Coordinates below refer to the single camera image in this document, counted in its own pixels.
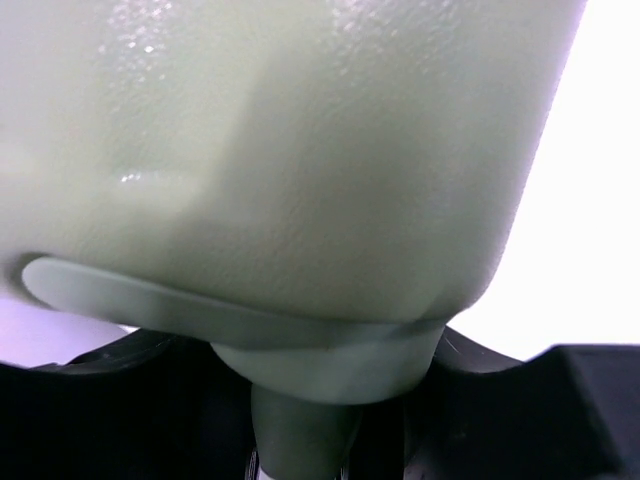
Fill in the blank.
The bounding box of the green suitcase blue lining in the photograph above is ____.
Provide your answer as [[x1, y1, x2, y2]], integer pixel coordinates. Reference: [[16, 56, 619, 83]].
[[1, 1, 585, 479]]

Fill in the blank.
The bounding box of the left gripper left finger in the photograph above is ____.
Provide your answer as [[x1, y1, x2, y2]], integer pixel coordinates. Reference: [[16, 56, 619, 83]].
[[1, 332, 255, 479]]

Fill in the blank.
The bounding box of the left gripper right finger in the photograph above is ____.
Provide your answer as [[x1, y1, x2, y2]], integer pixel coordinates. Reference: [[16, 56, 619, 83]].
[[349, 329, 639, 479]]

